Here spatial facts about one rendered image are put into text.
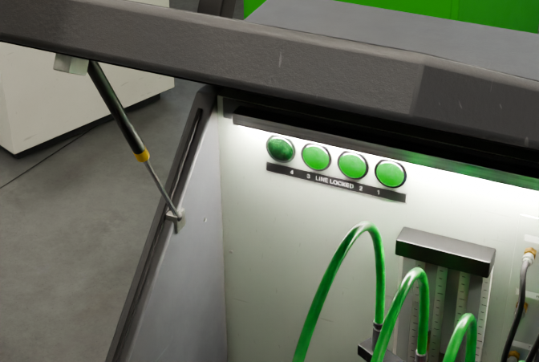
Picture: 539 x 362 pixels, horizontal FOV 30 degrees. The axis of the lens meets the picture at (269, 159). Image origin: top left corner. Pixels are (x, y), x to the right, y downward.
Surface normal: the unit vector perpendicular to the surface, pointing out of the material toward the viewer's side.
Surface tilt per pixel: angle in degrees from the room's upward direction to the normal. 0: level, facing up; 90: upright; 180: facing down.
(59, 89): 90
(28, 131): 90
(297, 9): 0
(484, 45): 0
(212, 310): 90
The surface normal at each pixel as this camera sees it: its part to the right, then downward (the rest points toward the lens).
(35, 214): 0.00, -0.85
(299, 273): -0.41, 0.48
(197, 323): 0.91, 0.21
